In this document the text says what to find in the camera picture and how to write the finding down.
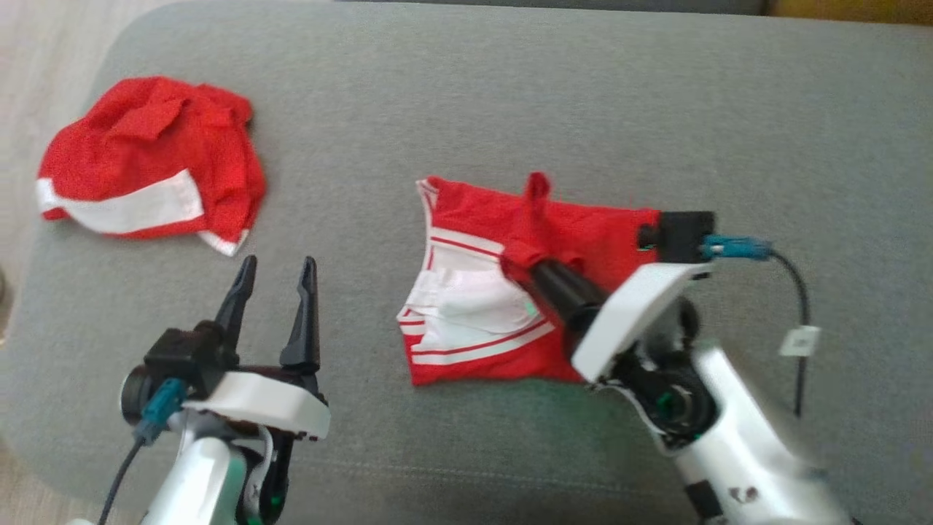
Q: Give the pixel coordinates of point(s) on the yellow sofa backrest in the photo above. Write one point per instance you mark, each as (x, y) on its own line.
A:
(853, 9)

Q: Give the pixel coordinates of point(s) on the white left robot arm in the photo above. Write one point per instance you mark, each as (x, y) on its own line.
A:
(204, 474)

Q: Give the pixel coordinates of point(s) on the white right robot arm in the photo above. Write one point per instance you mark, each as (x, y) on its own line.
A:
(743, 452)

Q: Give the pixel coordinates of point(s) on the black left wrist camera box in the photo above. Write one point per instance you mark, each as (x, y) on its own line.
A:
(178, 357)

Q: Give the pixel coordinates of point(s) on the red shorts white stripe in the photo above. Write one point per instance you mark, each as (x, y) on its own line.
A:
(146, 153)

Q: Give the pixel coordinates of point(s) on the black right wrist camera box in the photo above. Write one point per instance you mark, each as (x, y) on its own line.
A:
(681, 237)

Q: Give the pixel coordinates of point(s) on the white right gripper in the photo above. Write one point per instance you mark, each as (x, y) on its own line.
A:
(634, 313)

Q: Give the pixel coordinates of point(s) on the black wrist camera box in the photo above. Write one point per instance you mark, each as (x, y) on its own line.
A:
(681, 237)
(178, 357)

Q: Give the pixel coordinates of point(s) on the red basketball jersey white trim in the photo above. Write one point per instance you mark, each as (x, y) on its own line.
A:
(605, 240)

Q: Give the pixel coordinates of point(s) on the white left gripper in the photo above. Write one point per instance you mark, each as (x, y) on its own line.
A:
(255, 401)

